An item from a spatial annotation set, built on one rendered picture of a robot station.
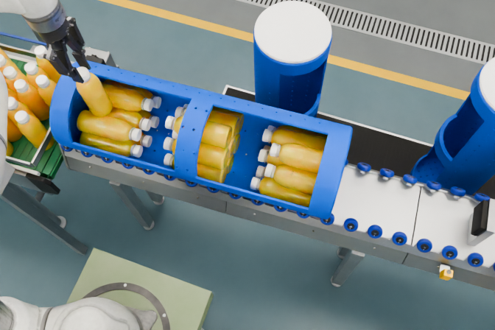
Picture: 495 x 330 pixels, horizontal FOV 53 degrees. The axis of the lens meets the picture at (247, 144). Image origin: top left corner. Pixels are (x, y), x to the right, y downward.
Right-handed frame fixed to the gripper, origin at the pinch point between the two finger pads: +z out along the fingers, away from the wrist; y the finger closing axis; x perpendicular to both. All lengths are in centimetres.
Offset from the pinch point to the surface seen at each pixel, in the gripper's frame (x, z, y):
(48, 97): 24.2, 30.9, 2.1
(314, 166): -68, 18, -3
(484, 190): -149, 121, 52
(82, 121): 3.8, 21.6, -6.7
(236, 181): -45, 37, -7
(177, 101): -18.7, 30.7, 12.7
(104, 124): -3.4, 21.3, -5.9
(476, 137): -120, 50, 38
